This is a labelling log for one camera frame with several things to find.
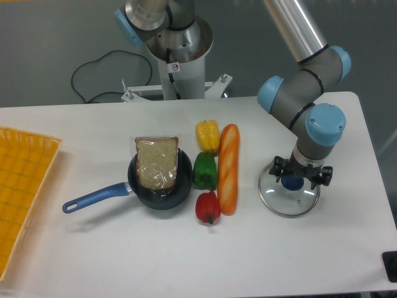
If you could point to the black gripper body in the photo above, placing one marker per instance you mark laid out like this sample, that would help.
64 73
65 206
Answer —
293 168

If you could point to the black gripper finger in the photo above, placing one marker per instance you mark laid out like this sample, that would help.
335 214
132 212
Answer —
276 168
322 177

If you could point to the glass pot lid blue knob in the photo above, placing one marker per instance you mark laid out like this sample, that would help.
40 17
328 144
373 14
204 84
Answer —
288 197

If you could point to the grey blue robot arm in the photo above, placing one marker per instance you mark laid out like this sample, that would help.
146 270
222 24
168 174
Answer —
292 101

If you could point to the orange baguette loaf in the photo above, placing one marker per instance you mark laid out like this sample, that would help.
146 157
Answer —
228 162

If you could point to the green bell pepper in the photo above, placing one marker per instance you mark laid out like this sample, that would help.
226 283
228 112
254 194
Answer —
205 171

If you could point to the yellow bell pepper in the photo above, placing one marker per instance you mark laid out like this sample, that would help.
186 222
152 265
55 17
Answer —
208 136

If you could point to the red bell pepper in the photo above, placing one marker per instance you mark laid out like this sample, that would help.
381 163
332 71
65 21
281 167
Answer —
207 208

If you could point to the black corner box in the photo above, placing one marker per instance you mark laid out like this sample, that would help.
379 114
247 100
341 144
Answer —
389 260

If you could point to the bagged bread slice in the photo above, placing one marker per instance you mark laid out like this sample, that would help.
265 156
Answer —
157 162

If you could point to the yellow woven basket tray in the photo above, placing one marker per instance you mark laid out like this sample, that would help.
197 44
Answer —
26 159

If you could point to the dark pan blue handle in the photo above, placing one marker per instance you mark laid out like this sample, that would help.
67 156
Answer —
157 200

